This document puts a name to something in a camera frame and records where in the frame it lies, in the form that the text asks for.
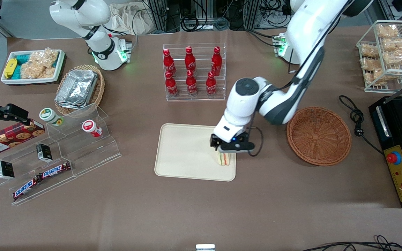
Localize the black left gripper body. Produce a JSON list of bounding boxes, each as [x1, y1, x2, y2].
[[210, 132, 251, 147]]

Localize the triangular sandwich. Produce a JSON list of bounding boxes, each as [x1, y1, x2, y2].
[[216, 152, 230, 167]]

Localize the cream rectangular tray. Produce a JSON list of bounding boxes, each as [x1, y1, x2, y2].
[[154, 123, 237, 182]]

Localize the oval light wicker basket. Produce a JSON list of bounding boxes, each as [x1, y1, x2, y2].
[[55, 64, 105, 116]]

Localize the round brown wicker basket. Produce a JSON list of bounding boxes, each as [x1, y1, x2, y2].
[[286, 106, 352, 166]]

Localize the green lid yogurt cup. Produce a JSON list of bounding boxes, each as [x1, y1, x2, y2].
[[39, 108, 64, 126]]

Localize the red tartan cookie box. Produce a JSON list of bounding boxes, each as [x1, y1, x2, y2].
[[0, 120, 46, 157]]

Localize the white rectangular plastic bin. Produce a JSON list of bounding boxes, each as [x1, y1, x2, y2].
[[1, 49, 65, 85]]

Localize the small black box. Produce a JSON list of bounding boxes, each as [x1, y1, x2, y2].
[[0, 161, 15, 180], [36, 143, 53, 162]]

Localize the yellow snack pack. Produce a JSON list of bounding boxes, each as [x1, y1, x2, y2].
[[3, 59, 18, 79]]

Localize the clear acrylic bottle rack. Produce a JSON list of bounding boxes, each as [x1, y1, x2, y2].
[[163, 43, 226, 102]]

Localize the clear bag of rice crackers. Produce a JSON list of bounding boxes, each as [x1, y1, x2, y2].
[[21, 48, 59, 79]]

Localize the teal snack pack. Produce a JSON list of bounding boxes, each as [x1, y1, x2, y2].
[[14, 53, 31, 79]]

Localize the Snickers chocolate bar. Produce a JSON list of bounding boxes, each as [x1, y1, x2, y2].
[[40, 162, 72, 179], [12, 175, 42, 201]]

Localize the red cola bottle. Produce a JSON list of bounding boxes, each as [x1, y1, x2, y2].
[[211, 46, 222, 77], [186, 70, 198, 97], [185, 46, 197, 72], [206, 71, 218, 96], [165, 71, 179, 97], [163, 49, 177, 77]]

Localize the aluminium foil container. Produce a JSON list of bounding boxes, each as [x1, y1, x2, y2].
[[55, 69, 99, 109]]

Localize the red lid yogurt cup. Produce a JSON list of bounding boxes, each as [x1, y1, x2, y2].
[[82, 120, 103, 137]]

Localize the clear acrylic stepped shelf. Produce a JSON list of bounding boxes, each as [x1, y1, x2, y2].
[[0, 103, 122, 206]]

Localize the white crumpled cloth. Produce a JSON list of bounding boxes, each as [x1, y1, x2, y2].
[[110, 3, 153, 36]]

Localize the bagged rice cracker snack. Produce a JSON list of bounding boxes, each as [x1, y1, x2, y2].
[[377, 24, 399, 38], [360, 58, 379, 70], [382, 38, 402, 51], [373, 68, 394, 81], [361, 45, 380, 58], [384, 49, 402, 66]]

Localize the red emergency stop button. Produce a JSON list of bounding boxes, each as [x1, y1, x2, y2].
[[386, 152, 402, 165]]

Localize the black control box yellow panel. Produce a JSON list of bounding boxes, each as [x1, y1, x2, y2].
[[368, 95, 402, 208]]

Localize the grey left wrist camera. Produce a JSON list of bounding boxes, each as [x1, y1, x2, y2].
[[218, 142, 252, 154]]

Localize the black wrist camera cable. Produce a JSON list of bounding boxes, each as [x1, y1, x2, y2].
[[248, 45, 325, 157]]

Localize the black base cables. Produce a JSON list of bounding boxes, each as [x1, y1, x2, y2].
[[246, 29, 282, 48]]

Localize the coiled black cable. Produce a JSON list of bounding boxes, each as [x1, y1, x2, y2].
[[181, 16, 207, 32]]

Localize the black power cable with plug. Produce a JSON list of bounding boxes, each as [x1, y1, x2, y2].
[[338, 95, 385, 154]]

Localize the black floor cables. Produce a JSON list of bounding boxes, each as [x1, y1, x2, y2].
[[301, 235, 402, 251]]

